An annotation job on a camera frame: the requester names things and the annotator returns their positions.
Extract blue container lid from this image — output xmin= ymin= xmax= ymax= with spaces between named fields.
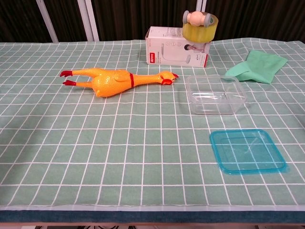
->
xmin=209 ymin=129 xmax=286 ymax=175

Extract clear plastic container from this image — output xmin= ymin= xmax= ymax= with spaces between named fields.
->
xmin=185 ymin=74 xmax=248 ymax=115

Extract white cardboard product box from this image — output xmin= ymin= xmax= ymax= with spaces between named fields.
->
xmin=145 ymin=26 xmax=211 ymax=69

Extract green checkered tablecloth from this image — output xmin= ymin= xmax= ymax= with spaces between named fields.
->
xmin=0 ymin=37 xmax=305 ymax=212

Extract yellow rubber chicken toy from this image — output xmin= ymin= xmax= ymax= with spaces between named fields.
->
xmin=59 ymin=67 xmax=179 ymax=98

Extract yellow tape roll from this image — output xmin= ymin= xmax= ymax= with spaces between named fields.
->
xmin=182 ymin=14 xmax=219 ymax=44

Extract dark teal under cloth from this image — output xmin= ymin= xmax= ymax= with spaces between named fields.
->
xmin=0 ymin=209 xmax=305 ymax=224

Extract small pink dumbbell toy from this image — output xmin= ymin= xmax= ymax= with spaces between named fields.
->
xmin=183 ymin=10 xmax=212 ymax=27

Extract green folded cloth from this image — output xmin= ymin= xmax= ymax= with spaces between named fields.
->
xmin=224 ymin=49 xmax=288 ymax=84

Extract white frame post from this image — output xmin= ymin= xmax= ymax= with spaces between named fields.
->
xmin=77 ymin=0 xmax=100 ymax=42
xmin=35 ymin=0 xmax=59 ymax=43
xmin=195 ymin=0 xmax=207 ymax=12

